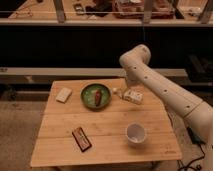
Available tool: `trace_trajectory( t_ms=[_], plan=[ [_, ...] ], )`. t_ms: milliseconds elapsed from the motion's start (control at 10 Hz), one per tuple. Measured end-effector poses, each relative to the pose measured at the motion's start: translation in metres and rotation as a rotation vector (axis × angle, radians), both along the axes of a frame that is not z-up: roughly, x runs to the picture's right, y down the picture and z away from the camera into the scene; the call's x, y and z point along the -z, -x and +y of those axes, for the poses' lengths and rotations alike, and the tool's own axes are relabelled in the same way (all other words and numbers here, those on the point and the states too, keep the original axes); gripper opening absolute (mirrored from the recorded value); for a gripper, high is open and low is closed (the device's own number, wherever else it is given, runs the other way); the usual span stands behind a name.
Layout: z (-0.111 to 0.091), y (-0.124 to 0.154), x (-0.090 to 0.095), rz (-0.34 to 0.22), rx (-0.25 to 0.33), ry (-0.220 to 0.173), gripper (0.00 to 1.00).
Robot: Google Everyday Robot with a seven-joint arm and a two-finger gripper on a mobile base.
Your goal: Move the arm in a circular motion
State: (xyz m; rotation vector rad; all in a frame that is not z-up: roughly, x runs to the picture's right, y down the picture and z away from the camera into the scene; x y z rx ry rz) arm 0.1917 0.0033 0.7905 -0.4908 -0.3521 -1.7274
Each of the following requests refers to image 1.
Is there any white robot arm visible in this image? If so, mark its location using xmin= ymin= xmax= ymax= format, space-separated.
xmin=119 ymin=44 xmax=213 ymax=171

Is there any green round plate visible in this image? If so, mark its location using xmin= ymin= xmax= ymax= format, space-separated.
xmin=81 ymin=83 xmax=111 ymax=110

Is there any wooden table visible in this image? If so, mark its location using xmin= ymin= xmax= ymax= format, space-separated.
xmin=31 ymin=80 xmax=182 ymax=167

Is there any upper wooden shelf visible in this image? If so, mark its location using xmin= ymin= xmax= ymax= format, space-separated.
xmin=0 ymin=0 xmax=213 ymax=26

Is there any white cup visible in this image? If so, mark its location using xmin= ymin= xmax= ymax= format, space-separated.
xmin=125 ymin=123 xmax=147 ymax=146

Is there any black cable on floor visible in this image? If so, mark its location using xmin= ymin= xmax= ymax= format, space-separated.
xmin=166 ymin=109 xmax=208 ymax=171

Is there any grey metal rail beam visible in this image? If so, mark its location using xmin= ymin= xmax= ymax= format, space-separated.
xmin=0 ymin=67 xmax=189 ymax=85

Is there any reddish brown food piece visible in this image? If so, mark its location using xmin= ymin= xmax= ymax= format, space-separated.
xmin=95 ymin=89 xmax=102 ymax=106

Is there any beige rectangular sponge block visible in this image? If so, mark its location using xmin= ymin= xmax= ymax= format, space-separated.
xmin=56 ymin=88 xmax=72 ymax=103

